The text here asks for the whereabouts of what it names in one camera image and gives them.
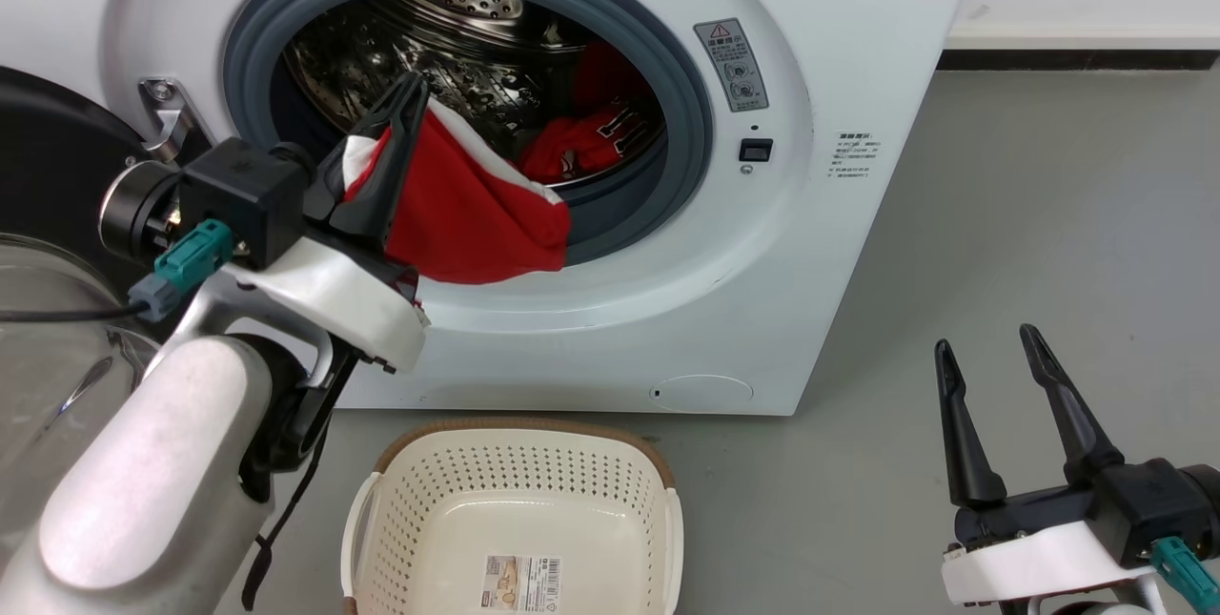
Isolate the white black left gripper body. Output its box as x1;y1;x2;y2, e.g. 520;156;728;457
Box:
227;178;429;375

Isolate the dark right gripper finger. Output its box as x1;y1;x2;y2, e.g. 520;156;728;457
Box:
934;338;1008;509
1018;323;1127;488

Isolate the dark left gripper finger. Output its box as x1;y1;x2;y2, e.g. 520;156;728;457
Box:
349;86;432;248
315;72;423;208

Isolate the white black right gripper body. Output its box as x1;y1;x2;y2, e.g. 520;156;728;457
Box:
942;482;1171;611

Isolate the red and white garment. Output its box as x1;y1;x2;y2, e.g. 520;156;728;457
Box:
340;107;571;286

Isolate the cream perforated laundry basket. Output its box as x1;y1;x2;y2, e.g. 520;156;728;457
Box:
341;418;684;615

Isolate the paper basket label sticker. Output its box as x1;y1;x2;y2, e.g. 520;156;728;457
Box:
481;555;562;613

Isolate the white front-loading washing machine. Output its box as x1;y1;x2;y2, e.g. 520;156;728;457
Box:
0;0;986;417

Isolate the stainless steel washer drum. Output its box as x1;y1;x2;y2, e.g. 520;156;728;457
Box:
282;0;666;187

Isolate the metal door hinge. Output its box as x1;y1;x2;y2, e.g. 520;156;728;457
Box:
138;77;216;164

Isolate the red garment with white print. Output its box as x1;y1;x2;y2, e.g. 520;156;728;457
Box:
518;41;663;185

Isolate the round drain filter cover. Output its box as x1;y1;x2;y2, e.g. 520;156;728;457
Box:
654;374;755;412

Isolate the grey rubber door gasket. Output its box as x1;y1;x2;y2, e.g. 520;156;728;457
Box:
222;0;715;267

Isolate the black glass washer door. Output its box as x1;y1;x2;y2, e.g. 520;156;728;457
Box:
0;66;185;540

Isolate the grey warning sticker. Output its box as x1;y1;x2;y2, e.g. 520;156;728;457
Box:
693;18;770;113

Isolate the teal left cable connector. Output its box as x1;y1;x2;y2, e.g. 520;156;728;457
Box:
128;220;235;322

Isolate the teal cable connector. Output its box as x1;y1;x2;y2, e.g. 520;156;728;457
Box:
1149;537;1220;615
128;220;235;322

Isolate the teal right cable connector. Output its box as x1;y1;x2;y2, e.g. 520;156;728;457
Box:
1149;537;1220;615

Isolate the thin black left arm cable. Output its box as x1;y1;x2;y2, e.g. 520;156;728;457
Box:
241;348;359;612

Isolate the thin black camera cable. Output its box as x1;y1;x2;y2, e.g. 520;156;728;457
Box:
0;302;152;325

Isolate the dark wall baseboard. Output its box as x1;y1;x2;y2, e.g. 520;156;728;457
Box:
936;50;1220;72

